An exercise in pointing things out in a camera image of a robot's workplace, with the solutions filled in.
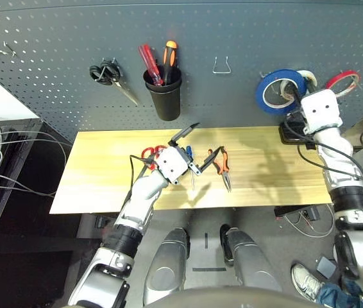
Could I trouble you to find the red transparent handled screwdriver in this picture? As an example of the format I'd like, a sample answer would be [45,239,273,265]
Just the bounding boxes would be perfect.
[138,44,164,87]

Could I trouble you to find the orange black long-nose pliers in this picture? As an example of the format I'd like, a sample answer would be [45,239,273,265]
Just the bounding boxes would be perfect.
[207,148,233,193]

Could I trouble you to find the orange black handled screwdriver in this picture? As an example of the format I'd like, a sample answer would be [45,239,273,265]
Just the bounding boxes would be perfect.
[162,40,178,86]

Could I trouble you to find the white floor cables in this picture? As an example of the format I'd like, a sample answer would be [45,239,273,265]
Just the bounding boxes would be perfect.
[283,205,336,239]

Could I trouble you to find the silver robot left leg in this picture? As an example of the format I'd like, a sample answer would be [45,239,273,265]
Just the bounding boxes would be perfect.
[142,227,191,305]

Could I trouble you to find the grey flat square object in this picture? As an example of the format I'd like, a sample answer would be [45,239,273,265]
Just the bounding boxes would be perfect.
[316,255,338,279]

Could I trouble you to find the black plastic tool case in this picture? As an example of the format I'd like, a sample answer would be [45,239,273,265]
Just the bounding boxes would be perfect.
[278,123,317,151]

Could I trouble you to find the blue handled screwdriver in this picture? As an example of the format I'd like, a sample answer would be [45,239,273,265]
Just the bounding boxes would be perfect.
[185,146,197,192]

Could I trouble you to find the black metal shelf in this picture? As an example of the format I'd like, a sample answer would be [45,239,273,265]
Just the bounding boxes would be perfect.
[0,117,44,234]

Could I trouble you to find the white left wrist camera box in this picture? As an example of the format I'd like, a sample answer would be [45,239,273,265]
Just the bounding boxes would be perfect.
[156,146,190,185]

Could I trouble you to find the white tape roll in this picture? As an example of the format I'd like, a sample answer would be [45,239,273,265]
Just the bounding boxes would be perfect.
[280,69,317,107]

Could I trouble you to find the blue tape roll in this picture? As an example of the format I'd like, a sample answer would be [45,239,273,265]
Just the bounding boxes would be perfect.
[255,69,307,115]

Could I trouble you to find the silver robot torso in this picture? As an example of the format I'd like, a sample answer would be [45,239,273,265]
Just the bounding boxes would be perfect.
[142,287,326,308]

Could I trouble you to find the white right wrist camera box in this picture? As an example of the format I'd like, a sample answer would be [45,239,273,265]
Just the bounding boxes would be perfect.
[300,89,344,135]

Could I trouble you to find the silver robot right leg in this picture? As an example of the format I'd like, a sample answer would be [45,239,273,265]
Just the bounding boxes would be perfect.
[219,223,283,293]

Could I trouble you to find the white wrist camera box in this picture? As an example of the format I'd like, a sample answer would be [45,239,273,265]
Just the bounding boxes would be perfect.
[300,89,344,135]
[156,146,190,185]

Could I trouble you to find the silver wire pliers hook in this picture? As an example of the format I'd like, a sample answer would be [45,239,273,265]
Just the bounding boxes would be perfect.
[212,56,233,75]

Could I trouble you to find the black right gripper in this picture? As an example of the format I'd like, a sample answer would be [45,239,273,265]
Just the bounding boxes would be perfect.
[292,86,307,134]

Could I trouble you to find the dark grey metal pegboard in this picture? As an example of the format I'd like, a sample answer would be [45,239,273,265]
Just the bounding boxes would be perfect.
[0,0,363,142]

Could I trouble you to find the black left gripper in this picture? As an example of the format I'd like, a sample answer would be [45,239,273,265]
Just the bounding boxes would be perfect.
[167,123,226,176]

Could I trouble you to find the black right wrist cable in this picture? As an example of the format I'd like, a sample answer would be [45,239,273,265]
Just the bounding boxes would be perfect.
[283,120,363,193]

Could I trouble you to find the black plastic tool cup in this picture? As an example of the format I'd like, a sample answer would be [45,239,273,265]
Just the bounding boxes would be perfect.
[142,65,183,122]

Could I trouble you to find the red handled scissors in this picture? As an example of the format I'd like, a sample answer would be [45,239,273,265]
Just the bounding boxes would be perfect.
[140,144,169,171]

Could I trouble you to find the red tape roll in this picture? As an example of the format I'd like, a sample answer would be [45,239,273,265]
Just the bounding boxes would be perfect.
[325,70,361,98]

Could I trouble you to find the white sneaker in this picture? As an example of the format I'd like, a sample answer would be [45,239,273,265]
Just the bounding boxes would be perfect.
[290,262,325,302]

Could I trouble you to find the silver robot leg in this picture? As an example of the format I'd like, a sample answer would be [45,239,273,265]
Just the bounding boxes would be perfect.
[142,227,191,305]
[219,223,283,293]

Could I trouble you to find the black handled scissors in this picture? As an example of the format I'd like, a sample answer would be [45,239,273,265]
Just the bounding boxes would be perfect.
[89,57,140,107]

